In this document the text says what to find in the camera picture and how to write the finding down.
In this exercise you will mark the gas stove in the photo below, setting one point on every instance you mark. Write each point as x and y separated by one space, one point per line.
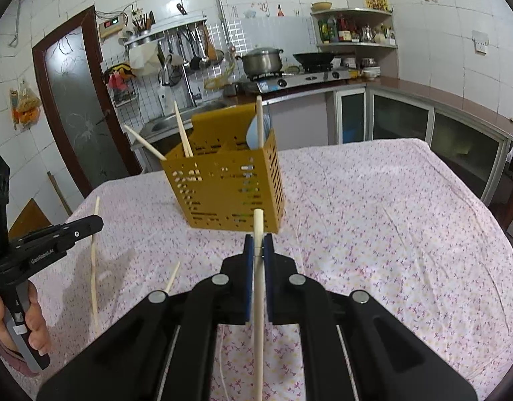
294 79

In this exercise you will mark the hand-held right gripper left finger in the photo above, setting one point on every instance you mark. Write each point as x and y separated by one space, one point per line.
249 280

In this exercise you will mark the person's left forearm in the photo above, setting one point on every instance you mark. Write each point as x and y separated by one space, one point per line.
5 355

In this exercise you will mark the person's left hand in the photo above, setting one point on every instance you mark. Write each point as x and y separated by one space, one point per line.
37 330

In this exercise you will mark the wall utensil rack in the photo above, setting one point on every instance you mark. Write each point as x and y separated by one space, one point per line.
177 41

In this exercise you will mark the wooden chopstick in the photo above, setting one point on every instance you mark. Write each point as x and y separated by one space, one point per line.
258 342
94 280
172 277
145 144
259 121
183 131

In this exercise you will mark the steel cooking pot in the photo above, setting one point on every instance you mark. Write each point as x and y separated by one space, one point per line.
261 62

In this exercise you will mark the black wok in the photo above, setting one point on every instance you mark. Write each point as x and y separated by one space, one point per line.
314 59

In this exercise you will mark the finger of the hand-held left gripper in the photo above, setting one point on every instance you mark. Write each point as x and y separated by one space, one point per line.
87 225

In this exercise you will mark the steel kitchen sink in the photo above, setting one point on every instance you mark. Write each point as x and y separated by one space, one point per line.
173 123

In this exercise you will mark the brown glass door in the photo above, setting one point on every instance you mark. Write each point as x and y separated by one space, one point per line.
76 112

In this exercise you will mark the floral tablecloth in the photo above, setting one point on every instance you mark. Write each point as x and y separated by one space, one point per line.
386 238

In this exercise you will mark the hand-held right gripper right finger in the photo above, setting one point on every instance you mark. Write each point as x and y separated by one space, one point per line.
268 280

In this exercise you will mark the wooden board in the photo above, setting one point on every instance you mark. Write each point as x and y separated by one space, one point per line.
28 219

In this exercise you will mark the white wall outlet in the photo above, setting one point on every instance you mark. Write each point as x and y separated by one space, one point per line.
480 42

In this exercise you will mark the hanging plastic bag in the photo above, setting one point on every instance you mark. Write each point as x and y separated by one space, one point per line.
25 106

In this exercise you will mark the yellow slotted utensil holder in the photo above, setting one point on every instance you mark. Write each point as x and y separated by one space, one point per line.
223 188

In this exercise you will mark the pale blue spoon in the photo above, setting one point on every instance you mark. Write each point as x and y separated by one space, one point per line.
252 135

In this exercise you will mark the kitchen counter cabinets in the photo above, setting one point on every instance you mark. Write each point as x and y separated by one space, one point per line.
407 112

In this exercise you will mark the white corner shelf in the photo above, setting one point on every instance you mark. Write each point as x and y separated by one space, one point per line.
357 29

